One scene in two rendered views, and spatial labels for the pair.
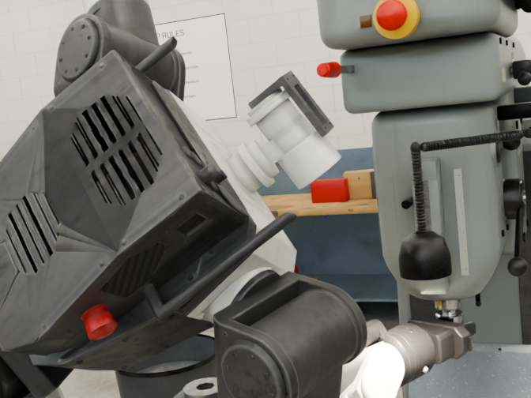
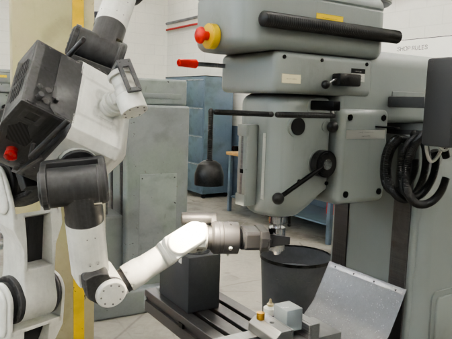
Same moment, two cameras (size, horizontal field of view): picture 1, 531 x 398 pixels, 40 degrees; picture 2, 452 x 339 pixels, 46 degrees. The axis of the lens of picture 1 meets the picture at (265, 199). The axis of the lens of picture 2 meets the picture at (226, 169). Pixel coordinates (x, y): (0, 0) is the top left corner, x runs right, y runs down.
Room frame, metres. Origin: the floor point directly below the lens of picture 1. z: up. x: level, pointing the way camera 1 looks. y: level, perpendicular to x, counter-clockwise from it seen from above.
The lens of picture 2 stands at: (-0.07, -0.96, 1.61)
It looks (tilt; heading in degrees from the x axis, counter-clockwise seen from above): 7 degrees down; 33
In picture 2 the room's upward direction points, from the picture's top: 2 degrees clockwise
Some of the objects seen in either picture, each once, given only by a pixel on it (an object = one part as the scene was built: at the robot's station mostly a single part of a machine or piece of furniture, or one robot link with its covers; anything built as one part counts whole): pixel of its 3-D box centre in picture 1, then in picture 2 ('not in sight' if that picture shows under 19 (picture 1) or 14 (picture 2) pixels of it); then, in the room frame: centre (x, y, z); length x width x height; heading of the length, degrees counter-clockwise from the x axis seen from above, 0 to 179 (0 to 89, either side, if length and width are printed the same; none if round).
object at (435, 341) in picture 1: (419, 347); (243, 238); (1.15, -0.23, 1.24); 0.13 x 0.12 x 0.10; 42
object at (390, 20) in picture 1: (392, 15); (202, 35); (0.98, -0.19, 1.76); 0.04 x 0.03 x 0.04; 67
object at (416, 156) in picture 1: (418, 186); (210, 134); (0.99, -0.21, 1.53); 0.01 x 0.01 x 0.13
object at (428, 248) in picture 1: (423, 252); (209, 171); (0.99, -0.21, 1.43); 0.07 x 0.07 x 0.06
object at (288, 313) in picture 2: not in sight; (287, 316); (1.19, -0.35, 1.03); 0.06 x 0.05 x 0.06; 64
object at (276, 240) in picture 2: (465, 332); (278, 241); (1.19, -0.31, 1.24); 0.06 x 0.02 x 0.03; 132
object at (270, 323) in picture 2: not in sight; (270, 329); (1.14, -0.33, 1.01); 0.12 x 0.06 x 0.04; 64
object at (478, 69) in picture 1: (434, 73); (296, 76); (1.25, -0.31, 1.68); 0.34 x 0.24 x 0.10; 157
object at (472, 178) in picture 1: (441, 197); (282, 154); (1.21, -0.30, 1.47); 0.21 x 0.19 x 0.32; 67
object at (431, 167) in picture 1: (430, 226); (247, 164); (1.11, -0.25, 1.45); 0.04 x 0.04 x 0.21; 67
